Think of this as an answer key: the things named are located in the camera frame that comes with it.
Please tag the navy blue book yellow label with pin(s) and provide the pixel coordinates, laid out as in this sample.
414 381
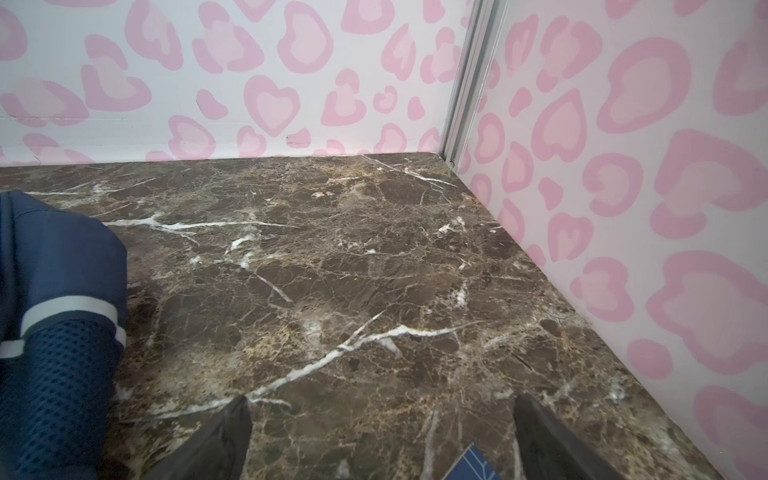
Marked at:
471 465

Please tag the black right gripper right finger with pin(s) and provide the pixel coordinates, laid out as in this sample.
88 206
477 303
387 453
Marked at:
550 450

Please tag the navy blue student backpack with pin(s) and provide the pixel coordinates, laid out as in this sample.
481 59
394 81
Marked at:
63 332

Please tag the aluminium frame corner post right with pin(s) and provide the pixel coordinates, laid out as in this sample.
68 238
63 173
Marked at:
485 24

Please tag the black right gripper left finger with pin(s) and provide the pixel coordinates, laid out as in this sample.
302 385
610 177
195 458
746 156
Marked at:
217 450

